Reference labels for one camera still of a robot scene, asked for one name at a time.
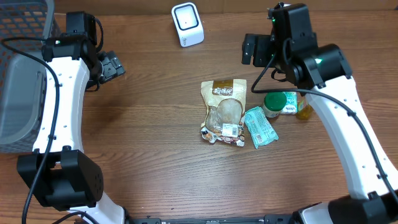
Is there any yellow dish soap bottle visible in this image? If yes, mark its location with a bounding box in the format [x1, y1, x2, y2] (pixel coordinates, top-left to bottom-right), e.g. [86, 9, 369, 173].
[296, 98, 313, 119]

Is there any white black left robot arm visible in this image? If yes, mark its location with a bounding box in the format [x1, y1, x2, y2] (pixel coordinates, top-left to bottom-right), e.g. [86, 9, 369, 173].
[17, 35, 127, 223]

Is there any green tissue canister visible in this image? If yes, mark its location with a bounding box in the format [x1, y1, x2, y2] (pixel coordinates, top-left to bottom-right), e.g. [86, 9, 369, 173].
[262, 92, 287, 118]

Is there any grey plastic mesh basket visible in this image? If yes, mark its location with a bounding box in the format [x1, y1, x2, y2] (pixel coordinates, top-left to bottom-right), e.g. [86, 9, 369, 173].
[1, 0, 60, 153]

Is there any white barcode scanner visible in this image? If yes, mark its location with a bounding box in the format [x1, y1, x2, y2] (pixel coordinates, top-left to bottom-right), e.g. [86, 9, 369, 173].
[171, 2, 205, 47]

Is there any teal tissue pack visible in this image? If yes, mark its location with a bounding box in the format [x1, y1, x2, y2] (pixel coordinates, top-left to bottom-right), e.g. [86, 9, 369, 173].
[281, 91, 298, 114]

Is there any teal snack packet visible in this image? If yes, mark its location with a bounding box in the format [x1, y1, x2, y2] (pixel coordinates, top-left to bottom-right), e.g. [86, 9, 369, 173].
[245, 106, 279, 149]

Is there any brown snack pouch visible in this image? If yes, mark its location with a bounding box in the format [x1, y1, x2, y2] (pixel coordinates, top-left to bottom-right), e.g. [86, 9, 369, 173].
[200, 79, 247, 147]

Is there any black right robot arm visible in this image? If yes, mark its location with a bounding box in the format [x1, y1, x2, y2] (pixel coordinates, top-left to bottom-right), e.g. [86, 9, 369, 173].
[242, 34, 397, 223]

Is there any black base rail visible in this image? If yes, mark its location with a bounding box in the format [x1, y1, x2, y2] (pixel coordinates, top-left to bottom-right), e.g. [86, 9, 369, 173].
[126, 214, 299, 224]

